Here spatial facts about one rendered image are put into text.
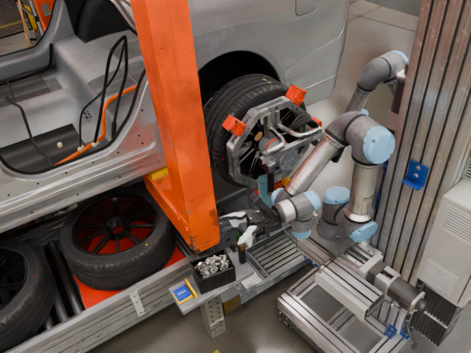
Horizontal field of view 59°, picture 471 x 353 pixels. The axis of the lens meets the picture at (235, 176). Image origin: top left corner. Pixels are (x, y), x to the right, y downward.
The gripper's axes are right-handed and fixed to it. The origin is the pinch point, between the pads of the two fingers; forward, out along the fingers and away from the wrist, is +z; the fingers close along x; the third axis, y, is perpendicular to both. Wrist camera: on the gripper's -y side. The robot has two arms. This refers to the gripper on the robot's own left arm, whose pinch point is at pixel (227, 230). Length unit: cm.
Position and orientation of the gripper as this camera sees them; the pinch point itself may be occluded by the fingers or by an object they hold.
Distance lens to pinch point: 141.5
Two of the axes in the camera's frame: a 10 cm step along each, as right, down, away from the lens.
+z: -9.0, 3.3, -2.9
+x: -4.2, -4.5, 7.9
